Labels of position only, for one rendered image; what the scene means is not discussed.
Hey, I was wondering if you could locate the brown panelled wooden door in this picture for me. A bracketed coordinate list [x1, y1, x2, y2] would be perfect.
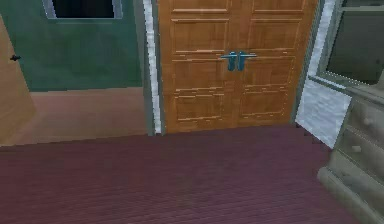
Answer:
[235, 0, 319, 128]
[157, 0, 240, 135]

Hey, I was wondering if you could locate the grey-green chest of drawers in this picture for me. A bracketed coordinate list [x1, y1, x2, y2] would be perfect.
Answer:
[308, 74, 384, 224]

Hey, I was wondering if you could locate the plain light brown door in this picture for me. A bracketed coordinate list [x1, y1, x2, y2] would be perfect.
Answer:
[0, 14, 37, 147]

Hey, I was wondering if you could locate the blue door handle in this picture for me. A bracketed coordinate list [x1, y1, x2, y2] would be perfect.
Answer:
[236, 50, 258, 72]
[220, 51, 238, 72]

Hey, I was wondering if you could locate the dark window with grey frame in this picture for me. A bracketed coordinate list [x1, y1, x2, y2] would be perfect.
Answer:
[41, 0, 124, 20]

